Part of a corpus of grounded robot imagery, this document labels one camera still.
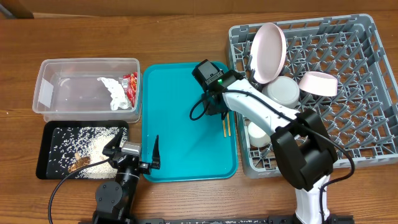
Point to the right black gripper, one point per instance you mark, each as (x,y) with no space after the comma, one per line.
(213,106)

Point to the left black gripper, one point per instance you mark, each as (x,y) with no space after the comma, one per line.
(107,150)

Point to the wooden chopstick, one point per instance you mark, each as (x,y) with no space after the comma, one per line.
(228,124)
(224,128)

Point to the white cup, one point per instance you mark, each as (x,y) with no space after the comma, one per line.
(257,137)

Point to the rice and food scraps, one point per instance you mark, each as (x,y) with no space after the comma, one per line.
(73,148)

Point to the white napkin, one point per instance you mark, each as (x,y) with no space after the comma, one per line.
(119,99)

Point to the grey bowl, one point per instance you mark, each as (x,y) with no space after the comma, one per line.
(284,91)

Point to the white round plate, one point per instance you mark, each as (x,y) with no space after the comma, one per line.
(268,53)

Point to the pink bowl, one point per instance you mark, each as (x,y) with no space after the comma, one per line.
(319,83)

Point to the red foil wrapper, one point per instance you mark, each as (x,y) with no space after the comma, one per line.
(129,84)

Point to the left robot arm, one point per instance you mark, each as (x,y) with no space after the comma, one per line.
(114,198)

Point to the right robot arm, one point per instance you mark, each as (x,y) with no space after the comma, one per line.
(302,147)

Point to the grey dishwasher rack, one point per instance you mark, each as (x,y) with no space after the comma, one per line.
(362,117)

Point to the teal serving tray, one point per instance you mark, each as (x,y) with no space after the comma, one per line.
(191,145)

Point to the black plastic tray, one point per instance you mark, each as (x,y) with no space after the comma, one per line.
(102,171)

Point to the clear plastic bin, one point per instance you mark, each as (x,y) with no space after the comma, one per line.
(71,89)

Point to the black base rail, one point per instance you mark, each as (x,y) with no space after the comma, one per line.
(278,219)

